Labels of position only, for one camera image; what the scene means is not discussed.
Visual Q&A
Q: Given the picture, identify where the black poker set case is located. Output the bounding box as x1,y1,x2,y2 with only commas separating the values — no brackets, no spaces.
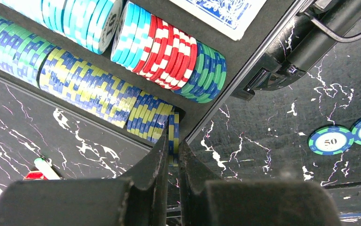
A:
0,0,361,147

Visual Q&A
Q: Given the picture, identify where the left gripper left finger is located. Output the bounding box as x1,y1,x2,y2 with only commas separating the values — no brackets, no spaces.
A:
0,135,168,226

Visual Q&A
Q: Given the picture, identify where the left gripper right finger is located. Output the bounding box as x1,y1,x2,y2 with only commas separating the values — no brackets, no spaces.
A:
178,142,341,226

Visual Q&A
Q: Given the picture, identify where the red white small box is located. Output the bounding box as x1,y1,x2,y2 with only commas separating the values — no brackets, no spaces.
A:
23,170,47,180

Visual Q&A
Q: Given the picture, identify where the teal fifty chip left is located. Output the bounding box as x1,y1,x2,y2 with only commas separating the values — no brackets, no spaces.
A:
307,125,354,155

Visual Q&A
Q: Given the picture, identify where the light blue chip stack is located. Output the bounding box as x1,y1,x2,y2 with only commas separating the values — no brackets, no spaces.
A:
0,0,228,104

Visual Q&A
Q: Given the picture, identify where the pale green chip stack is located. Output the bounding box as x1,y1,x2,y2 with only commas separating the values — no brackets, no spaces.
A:
0,6,175,144

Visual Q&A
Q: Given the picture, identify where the blue playing card deck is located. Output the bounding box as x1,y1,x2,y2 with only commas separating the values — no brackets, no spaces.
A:
170,0,266,41

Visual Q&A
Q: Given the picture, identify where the blue fifty chip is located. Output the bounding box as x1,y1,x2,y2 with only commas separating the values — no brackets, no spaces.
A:
168,110,179,167

